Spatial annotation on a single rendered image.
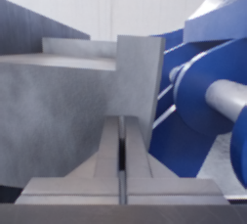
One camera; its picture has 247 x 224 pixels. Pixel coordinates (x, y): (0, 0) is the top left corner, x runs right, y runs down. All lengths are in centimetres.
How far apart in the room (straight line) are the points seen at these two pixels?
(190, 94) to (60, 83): 44
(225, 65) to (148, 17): 883
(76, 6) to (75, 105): 933
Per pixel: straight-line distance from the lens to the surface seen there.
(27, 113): 18
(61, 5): 963
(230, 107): 47
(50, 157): 19
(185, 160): 69
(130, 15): 926
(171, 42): 215
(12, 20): 27
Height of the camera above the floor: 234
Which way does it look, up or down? 16 degrees down
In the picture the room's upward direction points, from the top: 1 degrees clockwise
